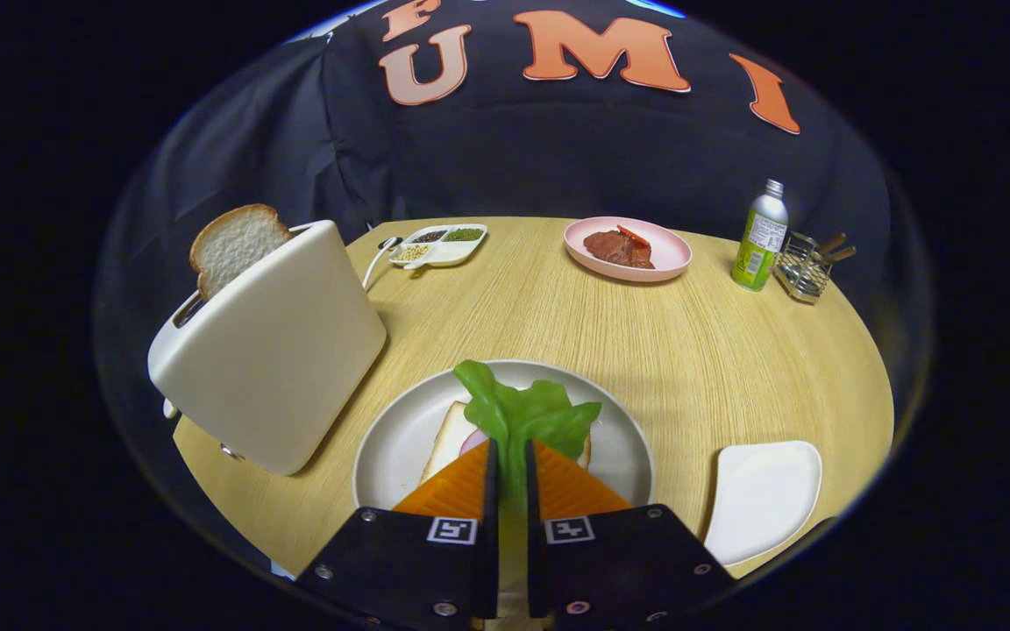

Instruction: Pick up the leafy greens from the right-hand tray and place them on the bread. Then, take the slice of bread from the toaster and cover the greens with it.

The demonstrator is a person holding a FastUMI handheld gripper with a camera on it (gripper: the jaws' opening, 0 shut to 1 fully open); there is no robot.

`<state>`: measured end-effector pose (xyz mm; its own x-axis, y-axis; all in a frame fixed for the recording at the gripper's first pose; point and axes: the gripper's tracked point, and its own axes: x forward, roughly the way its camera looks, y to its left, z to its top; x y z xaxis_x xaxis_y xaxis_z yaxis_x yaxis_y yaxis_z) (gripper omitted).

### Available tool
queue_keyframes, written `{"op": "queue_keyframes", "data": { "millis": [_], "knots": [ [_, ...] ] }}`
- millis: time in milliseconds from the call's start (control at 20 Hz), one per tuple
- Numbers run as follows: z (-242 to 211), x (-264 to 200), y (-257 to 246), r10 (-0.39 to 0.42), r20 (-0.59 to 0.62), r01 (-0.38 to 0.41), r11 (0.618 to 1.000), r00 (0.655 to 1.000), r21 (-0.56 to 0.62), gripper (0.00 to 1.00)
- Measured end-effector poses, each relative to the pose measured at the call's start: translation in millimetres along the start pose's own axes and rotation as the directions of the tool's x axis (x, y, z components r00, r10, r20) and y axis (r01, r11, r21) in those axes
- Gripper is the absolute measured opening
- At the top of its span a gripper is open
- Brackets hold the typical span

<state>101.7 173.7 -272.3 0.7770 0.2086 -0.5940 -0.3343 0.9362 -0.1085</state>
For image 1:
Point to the pink plate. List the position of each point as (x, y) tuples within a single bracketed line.
[(672, 250)]

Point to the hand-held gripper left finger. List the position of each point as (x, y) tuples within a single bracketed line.
[(492, 526)]

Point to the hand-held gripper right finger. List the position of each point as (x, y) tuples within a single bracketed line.
[(533, 526)]

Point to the brown meat slices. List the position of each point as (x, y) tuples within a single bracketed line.
[(615, 250)]

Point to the bread slice with ham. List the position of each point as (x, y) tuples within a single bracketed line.
[(445, 438)]

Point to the wooden sticks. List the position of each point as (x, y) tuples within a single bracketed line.
[(836, 252)]

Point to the pink ham slice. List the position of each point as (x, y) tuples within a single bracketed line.
[(472, 441)]

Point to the square white plate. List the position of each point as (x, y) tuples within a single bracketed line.
[(764, 499)]

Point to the white toaster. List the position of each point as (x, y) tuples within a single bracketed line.
[(286, 350)]

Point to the white divided bean dish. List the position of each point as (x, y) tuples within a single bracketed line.
[(448, 254)]

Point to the white bread slice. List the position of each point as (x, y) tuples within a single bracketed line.
[(238, 245)]

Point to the green label metal bottle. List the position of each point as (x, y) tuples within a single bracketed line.
[(759, 241)]

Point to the green lettuce leaf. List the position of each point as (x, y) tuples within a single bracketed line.
[(522, 416)]

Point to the round white plate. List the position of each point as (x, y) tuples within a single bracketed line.
[(400, 438)]

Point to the black backdrop cloth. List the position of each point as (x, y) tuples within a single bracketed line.
[(558, 149)]

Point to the red meat strip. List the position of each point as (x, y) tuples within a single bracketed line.
[(633, 235)]

